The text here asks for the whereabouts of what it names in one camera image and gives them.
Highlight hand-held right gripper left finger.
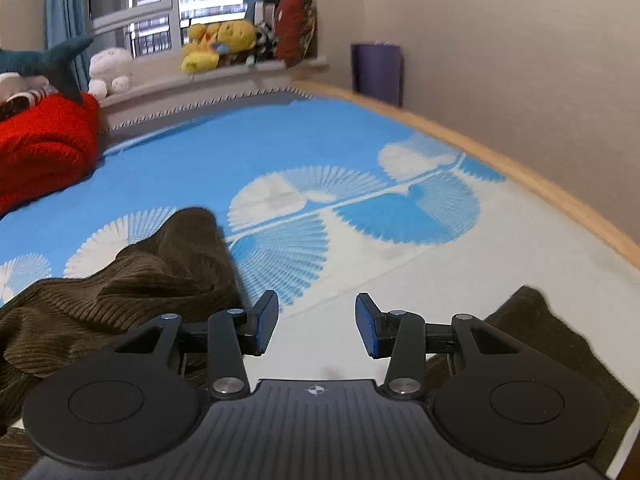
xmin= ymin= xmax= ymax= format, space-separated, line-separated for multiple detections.
xmin=112 ymin=290 xmax=280 ymax=402

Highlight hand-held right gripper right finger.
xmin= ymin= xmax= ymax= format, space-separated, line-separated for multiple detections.
xmin=355 ymin=293 xmax=526 ymax=402

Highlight brown corduroy pants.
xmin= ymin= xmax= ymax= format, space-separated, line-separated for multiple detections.
xmin=0 ymin=206 xmax=640 ymax=480

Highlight blue white printed bed sheet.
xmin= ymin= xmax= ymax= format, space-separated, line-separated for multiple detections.
xmin=0 ymin=87 xmax=638 ymax=480

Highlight window sill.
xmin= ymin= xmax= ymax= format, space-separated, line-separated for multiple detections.
xmin=97 ymin=57 xmax=332 ymax=111

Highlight purple box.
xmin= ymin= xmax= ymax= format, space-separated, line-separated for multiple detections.
xmin=350 ymin=41 xmax=404 ymax=107

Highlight black white plush toy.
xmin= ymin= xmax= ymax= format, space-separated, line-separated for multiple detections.
xmin=246 ymin=22 xmax=279 ymax=66

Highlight yellow plush toy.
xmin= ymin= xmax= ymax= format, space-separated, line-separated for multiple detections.
xmin=180 ymin=20 xmax=257 ymax=76

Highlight red knitted blanket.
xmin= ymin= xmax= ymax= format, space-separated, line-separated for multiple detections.
xmin=0 ymin=91 xmax=101 ymax=217

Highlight red cushion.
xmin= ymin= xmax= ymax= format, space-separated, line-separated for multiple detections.
xmin=273 ymin=0 xmax=317 ymax=67

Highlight brown white plush toy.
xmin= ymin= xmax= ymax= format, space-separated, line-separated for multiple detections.
xmin=0 ymin=72 xmax=60 ymax=122

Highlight blue shark plush toy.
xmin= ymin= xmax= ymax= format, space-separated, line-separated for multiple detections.
xmin=0 ymin=35 xmax=96 ymax=106

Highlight window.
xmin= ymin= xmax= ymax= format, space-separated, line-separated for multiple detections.
xmin=88 ymin=0 xmax=251 ymax=61

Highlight wooden bed frame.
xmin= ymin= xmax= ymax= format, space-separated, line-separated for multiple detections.
xmin=292 ymin=80 xmax=640 ymax=272

